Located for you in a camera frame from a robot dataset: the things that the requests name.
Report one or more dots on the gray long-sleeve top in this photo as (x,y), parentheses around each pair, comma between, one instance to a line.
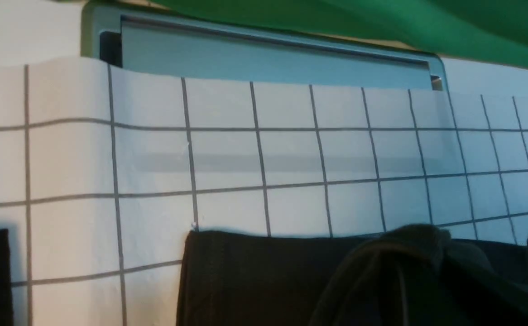
(416,275)

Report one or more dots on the green backdrop cloth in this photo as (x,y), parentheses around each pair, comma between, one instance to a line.
(484,30)

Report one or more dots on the gray metal table bracket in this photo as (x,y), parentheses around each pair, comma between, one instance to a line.
(161,42)

